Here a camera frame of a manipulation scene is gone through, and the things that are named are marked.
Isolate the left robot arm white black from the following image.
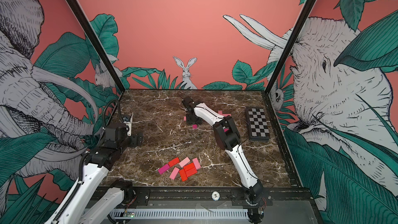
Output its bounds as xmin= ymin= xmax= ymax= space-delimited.
xmin=46 ymin=122 xmax=144 ymax=224

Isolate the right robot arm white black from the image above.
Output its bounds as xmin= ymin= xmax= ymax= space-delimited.
xmin=182 ymin=96 xmax=272 ymax=207

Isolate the red block upper left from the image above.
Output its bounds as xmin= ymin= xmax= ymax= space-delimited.
xmin=168 ymin=157 xmax=180 ymax=168

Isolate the light pink block middle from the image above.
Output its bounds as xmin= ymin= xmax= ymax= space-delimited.
xmin=179 ymin=157 xmax=190 ymax=168

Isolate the red block large center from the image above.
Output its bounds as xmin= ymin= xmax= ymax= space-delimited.
xmin=183 ymin=162 xmax=198 ymax=177

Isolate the red block bottom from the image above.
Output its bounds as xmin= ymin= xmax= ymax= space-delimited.
xmin=179 ymin=169 xmax=188 ymax=181

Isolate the black white checkerboard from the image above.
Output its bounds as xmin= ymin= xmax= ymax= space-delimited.
xmin=245 ymin=106 xmax=271 ymax=142

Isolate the black corrugated cable hose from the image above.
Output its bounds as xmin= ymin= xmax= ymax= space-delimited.
xmin=102 ymin=99 xmax=124 ymax=128

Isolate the white slotted cable duct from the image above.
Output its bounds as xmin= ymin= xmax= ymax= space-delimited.
xmin=109 ymin=208 xmax=249 ymax=220

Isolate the black front rail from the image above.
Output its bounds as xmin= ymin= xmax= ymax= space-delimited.
xmin=130 ymin=186 xmax=316 ymax=208

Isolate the black left frame post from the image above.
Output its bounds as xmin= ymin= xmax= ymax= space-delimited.
xmin=66 ymin=0 xmax=125 ymax=94

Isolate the black frame post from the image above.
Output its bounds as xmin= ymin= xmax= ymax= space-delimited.
xmin=265 ymin=0 xmax=317 ymax=94
xmin=66 ymin=0 xmax=125 ymax=94

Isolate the black right frame post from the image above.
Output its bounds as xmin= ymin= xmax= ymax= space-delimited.
xmin=265 ymin=0 xmax=317 ymax=94

